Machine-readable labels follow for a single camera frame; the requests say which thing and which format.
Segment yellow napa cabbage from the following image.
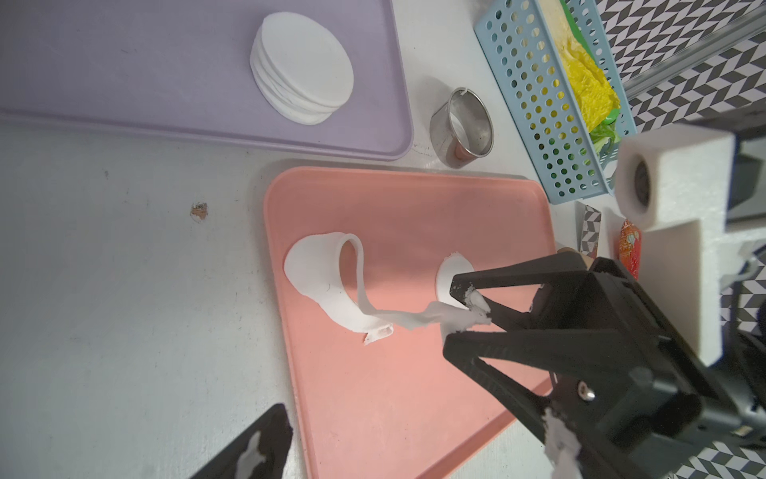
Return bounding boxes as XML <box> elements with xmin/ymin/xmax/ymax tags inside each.
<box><xmin>539</xmin><ymin>0</ymin><xmax>620</xmax><ymax>132</ymax></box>

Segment round cut white wrapper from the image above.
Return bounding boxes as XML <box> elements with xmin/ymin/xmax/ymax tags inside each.
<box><xmin>435</xmin><ymin>253</ymin><xmax>474</xmax><ymax>309</ymax></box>

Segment green lettuce leaves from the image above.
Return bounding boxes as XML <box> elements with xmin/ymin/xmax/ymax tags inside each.
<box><xmin>590</xmin><ymin>109</ymin><xmax>620</xmax><ymax>157</ymax></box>

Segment red snack bag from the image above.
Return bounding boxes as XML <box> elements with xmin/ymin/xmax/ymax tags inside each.
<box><xmin>618</xmin><ymin>220</ymin><xmax>642</xmax><ymax>279</ymax></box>

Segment light blue perforated plastic basket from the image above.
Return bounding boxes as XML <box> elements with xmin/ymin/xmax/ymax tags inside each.
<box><xmin>474</xmin><ymin>1</ymin><xmax>636</xmax><ymax>205</ymax></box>

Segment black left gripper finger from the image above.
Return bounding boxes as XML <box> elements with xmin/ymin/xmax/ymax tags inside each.
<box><xmin>191</xmin><ymin>403</ymin><xmax>293</xmax><ymax>479</ymax></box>

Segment stack of white dumpling wrappers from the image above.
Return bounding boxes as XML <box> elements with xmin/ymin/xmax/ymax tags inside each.
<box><xmin>249</xmin><ymin>12</ymin><xmax>355</xmax><ymax>126</ymax></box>

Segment white dough piece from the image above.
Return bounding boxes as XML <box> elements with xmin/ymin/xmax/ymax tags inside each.
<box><xmin>283</xmin><ymin>233</ymin><xmax>491</xmax><ymax>344</ymax></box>

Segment purple plastic tray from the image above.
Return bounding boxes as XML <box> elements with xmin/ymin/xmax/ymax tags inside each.
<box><xmin>1</xmin><ymin>1</ymin><xmax>414</xmax><ymax>161</ymax></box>

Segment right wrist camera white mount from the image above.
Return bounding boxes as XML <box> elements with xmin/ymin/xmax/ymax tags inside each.
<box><xmin>612</xmin><ymin>124</ymin><xmax>765</xmax><ymax>366</ymax></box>

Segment pink cutting board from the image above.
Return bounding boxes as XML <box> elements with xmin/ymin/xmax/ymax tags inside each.
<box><xmin>263</xmin><ymin>167</ymin><xmax>556</xmax><ymax>478</ymax></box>

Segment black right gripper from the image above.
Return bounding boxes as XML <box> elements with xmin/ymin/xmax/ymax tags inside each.
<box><xmin>443</xmin><ymin>251</ymin><xmax>765</xmax><ymax>478</ymax></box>

